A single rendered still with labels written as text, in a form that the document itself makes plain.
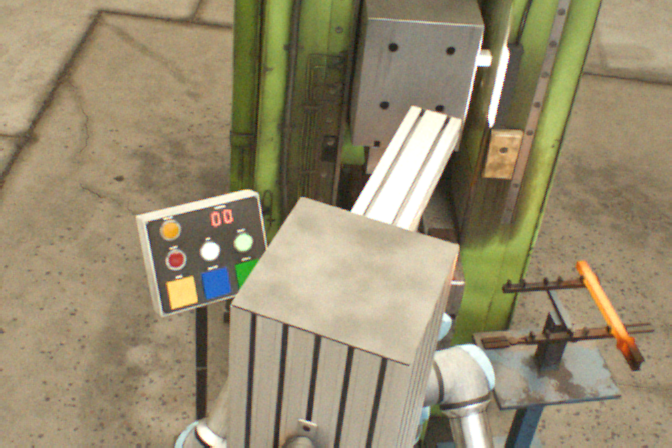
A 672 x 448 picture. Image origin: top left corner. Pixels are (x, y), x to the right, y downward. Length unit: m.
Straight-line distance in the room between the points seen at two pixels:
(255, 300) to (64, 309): 2.87
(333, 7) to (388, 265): 1.36
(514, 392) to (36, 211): 2.45
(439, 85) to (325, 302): 1.39
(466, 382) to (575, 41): 1.05
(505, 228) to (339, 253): 1.81
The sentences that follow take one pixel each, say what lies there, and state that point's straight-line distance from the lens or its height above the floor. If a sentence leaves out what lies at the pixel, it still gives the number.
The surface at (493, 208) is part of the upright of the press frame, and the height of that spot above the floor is 1.05.
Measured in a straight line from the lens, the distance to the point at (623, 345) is 2.93.
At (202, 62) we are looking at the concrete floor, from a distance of 5.59.
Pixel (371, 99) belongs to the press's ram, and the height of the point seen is 1.52.
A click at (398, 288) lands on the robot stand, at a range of 1.32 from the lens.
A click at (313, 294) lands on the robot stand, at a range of 1.30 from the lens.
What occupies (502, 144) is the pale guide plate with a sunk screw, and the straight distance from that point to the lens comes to 2.89.
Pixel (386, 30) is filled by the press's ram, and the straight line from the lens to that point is 2.49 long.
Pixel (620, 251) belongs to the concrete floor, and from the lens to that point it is 4.74.
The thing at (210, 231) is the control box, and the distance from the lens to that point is 2.72.
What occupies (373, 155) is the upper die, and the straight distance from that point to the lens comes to 2.71.
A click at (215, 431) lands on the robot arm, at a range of 2.32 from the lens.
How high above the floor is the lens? 2.94
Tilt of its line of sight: 39 degrees down
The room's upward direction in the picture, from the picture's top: 7 degrees clockwise
